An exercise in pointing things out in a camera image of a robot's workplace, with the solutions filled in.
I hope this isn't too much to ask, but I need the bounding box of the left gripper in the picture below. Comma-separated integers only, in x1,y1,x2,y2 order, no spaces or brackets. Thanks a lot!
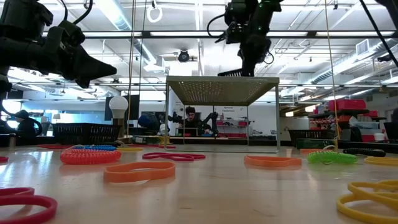
0,27,118,90

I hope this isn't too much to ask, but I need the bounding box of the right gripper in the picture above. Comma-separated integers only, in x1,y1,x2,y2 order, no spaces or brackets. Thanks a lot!
239,0,270,77

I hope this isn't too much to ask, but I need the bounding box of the blue spiral coil band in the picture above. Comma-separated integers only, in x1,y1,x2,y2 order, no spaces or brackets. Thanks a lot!
72,144,118,152

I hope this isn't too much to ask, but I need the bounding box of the red spiral coil band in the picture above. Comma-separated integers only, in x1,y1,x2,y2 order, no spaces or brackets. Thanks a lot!
60,148,122,166

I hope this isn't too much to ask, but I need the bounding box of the Crayola crayon box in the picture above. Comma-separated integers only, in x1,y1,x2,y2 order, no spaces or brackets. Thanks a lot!
132,135,171,146
295,138,336,151

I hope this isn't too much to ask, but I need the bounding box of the green spiral coil band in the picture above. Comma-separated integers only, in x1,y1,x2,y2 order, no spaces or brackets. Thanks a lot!
307,151,358,165

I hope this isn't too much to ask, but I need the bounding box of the sage green perforated metal shelf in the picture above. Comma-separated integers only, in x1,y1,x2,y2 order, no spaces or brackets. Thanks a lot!
164,75,281,154

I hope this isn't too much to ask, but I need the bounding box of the white light bulb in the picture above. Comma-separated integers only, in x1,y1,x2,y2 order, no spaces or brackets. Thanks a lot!
108,95,134,144

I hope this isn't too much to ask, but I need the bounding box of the black monitor screen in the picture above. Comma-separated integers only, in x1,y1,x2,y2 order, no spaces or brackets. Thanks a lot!
104,95,141,121

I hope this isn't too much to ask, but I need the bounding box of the black spiral coil band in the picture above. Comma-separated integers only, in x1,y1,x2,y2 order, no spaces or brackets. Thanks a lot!
93,141,124,148

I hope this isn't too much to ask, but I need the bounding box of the person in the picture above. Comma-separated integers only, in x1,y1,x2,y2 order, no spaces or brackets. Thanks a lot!
137,112,161,133
178,105,203,137
14,109,38,138

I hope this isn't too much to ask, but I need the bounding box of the red storage bin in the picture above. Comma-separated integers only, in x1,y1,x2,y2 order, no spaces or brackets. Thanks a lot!
328,99,367,111

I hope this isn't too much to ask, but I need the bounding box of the black marker pen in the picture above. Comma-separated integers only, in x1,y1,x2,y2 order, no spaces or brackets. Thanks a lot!
343,147,387,157

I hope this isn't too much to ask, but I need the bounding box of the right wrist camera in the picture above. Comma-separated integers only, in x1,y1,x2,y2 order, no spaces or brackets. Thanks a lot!
222,0,247,44

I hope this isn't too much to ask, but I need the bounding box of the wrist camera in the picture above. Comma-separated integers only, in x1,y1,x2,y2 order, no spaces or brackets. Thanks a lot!
222,0,247,44
58,20,86,47

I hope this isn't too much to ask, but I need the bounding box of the tan hanging cord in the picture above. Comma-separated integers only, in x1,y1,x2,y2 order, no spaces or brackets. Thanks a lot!
126,0,137,138

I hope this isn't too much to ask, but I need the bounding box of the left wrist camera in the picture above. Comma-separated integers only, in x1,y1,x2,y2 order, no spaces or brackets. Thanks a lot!
58,20,86,47

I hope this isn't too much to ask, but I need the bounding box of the thin dark hanging cord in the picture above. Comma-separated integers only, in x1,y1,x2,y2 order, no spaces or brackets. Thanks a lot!
138,0,147,94

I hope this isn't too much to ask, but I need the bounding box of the black overhead camera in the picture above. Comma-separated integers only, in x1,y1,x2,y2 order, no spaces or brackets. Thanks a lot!
177,49,190,63

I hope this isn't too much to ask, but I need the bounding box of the black overhead frame beam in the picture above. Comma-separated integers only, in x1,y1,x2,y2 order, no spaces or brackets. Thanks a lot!
42,30,398,40

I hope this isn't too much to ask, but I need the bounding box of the yellow hanging cord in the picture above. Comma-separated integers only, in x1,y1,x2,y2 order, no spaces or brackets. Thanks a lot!
324,0,340,152

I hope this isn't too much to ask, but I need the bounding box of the white hanging ring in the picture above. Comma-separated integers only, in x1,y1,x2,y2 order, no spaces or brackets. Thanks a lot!
146,5,163,24

